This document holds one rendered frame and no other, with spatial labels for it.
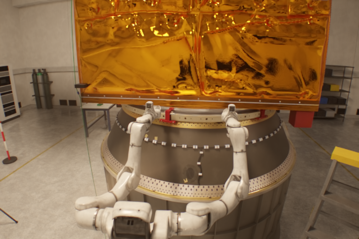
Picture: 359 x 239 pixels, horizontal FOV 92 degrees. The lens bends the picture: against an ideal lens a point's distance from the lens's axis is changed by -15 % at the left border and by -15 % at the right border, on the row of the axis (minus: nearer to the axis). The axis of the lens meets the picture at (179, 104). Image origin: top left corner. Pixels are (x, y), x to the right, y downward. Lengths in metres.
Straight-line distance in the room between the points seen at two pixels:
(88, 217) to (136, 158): 0.38
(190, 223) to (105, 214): 0.32
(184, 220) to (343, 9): 8.29
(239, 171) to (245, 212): 0.82
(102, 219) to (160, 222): 0.22
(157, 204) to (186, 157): 0.46
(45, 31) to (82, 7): 7.62
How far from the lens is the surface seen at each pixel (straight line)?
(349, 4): 8.70
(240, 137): 1.02
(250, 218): 1.91
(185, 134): 1.53
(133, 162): 1.09
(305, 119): 1.80
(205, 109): 1.51
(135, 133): 1.07
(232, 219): 1.80
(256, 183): 1.69
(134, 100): 1.65
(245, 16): 1.51
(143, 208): 0.72
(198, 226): 0.82
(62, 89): 9.06
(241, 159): 1.03
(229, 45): 1.48
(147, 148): 1.64
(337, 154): 1.68
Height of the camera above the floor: 2.17
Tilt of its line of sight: 15 degrees down
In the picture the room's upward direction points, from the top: straight up
